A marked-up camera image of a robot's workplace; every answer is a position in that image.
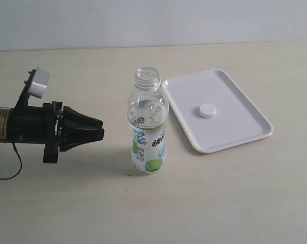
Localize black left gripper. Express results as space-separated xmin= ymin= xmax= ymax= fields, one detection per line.
xmin=12 ymin=70 xmax=104 ymax=164

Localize white bottle cap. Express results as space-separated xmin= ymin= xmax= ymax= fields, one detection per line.
xmin=198 ymin=103 xmax=217 ymax=118

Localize clear plastic drink bottle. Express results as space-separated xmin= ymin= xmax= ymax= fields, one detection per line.
xmin=127 ymin=67 xmax=169 ymax=174

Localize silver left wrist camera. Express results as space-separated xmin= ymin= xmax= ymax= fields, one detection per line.
xmin=27 ymin=68 xmax=50 ymax=99

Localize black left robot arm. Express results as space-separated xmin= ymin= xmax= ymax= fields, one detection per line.
xmin=0 ymin=68 xmax=104 ymax=164

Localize white rectangular plastic tray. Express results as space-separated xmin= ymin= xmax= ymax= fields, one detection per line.
xmin=162 ymin=69 xmax=273 ymax=154

